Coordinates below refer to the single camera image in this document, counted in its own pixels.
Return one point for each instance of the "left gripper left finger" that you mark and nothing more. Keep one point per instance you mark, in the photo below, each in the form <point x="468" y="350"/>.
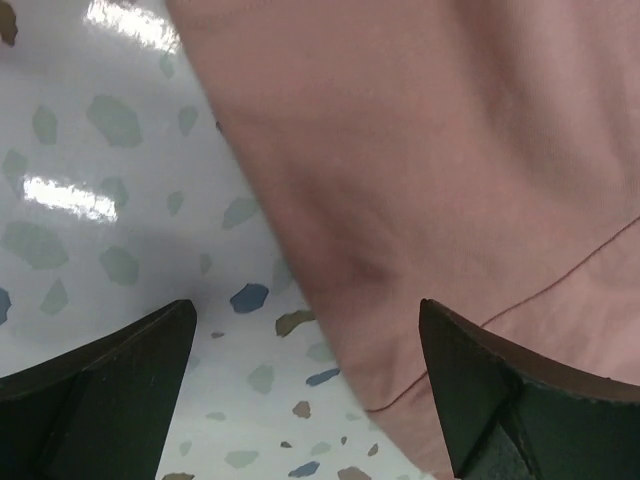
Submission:
<point x="103" y="410"/>

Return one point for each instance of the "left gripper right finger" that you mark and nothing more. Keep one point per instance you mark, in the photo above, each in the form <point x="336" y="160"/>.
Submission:
<point x="507" y="412"/>

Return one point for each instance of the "dusty pink printed t-shirt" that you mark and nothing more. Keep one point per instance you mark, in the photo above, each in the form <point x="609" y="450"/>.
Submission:
<point x="484" y="154"/>

